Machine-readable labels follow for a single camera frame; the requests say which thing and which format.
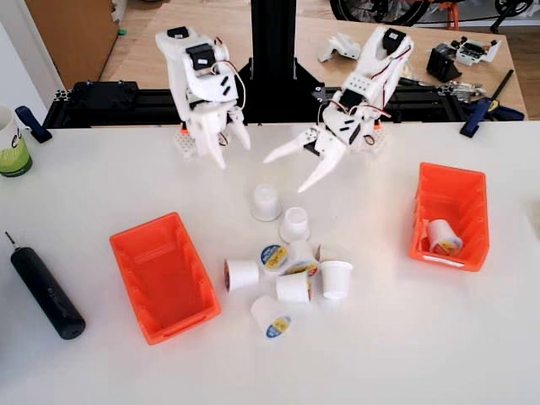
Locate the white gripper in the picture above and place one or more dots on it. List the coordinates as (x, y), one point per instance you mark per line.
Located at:
(321, 145)
(207, 132)

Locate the red lid coffee pod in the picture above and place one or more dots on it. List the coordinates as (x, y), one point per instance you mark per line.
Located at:
(439, 232)
(266, 202)
(242, 274)

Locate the blue lid coffee pod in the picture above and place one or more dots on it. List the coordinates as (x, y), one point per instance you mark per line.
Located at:
(266, 312)
(273, 257)

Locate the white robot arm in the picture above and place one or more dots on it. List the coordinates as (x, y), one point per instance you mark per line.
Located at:
(371, 55)
(177, 76)

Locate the white printed robot part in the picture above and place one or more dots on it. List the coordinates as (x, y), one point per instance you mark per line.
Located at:
(335, 46)

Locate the wooden table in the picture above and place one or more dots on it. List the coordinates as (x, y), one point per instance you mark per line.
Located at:
(139, 63)

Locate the clear bag of screws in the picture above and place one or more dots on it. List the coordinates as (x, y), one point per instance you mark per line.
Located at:
(408, 69)

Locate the orange plastic storage bin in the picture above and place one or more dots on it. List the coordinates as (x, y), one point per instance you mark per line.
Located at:
(147, 261)

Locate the orange bin with white label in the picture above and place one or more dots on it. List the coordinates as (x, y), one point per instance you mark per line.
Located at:
(455, 198)

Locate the black printed part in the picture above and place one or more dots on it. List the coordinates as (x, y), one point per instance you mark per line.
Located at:
(441, 65)

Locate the small clear parts bag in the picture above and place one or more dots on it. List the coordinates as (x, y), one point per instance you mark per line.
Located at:
(464, 90)

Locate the blue bar clamp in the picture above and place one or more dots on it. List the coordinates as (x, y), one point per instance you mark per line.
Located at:
(474, 116)

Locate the wooden cabinet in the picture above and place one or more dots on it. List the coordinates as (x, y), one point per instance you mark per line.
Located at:
(71, 38)

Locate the white part with circuit board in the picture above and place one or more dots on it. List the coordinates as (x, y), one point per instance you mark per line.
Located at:
(485, 55)

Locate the white and green mug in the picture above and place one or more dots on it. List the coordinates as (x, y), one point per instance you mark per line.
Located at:
(14, 160)

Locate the black electric screwdriver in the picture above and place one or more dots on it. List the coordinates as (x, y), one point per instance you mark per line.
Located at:
(46, 291)

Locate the black aluminium frame rail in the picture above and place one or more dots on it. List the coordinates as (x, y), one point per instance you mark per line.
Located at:
(143, 105)

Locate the black aluminium frame post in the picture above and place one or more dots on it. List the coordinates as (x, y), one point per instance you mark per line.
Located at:
(273, 34)

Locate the black box on frame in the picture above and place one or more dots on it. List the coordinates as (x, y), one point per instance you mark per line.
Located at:
(103, 99)

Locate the orange stand post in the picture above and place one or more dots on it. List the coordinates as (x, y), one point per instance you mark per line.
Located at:
(453, 14)

